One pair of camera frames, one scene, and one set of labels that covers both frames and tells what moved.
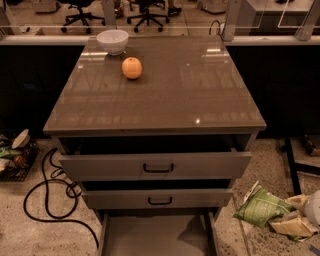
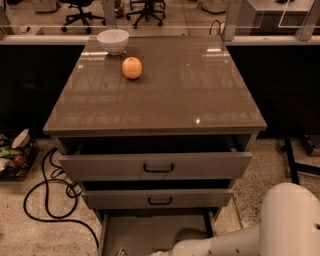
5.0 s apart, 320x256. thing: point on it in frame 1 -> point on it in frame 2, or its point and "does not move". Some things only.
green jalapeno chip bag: (261, 206) -> (122, 252)
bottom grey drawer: (158, 232) does not move
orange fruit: (132, 68) does not move
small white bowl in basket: (22, 139) does not move
